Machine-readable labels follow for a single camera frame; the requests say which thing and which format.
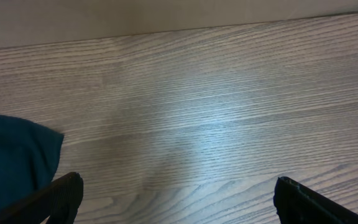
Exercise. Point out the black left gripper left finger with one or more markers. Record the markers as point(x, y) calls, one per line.
point(57, 203)

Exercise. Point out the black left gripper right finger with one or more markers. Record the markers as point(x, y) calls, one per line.
point(297, 204)

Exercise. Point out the black garment with white logo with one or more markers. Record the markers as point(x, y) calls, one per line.
point(29, 158)

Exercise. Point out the brown cardboard backboard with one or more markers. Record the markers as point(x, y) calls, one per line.
point(45, 21)

